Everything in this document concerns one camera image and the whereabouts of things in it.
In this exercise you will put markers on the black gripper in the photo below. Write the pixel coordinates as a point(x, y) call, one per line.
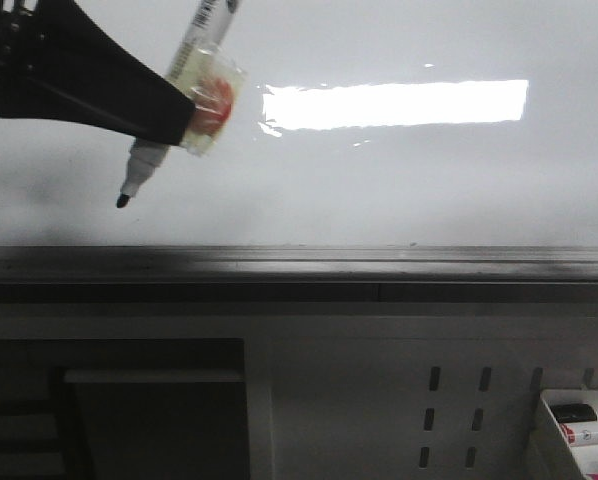
point(57, 64)

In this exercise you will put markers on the white black-tipped whiteboard marker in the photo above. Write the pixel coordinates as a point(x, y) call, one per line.
point(203, 74)

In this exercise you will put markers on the dark framed panel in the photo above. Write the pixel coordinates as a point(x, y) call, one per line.
point(160, 409)

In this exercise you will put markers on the white pegboard panel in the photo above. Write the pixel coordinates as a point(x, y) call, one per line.
point(406, 397)

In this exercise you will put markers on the black marker in tray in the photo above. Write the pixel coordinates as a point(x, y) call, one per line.
point(573, 413)

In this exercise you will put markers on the white marker tray bin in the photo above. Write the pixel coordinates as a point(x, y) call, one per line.
point(548, 454)

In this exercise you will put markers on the red capped white marker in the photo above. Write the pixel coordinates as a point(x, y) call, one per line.
point(580, 433)

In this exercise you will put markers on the white whiteboard with metal frame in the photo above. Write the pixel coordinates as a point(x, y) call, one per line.
point(379, 148)

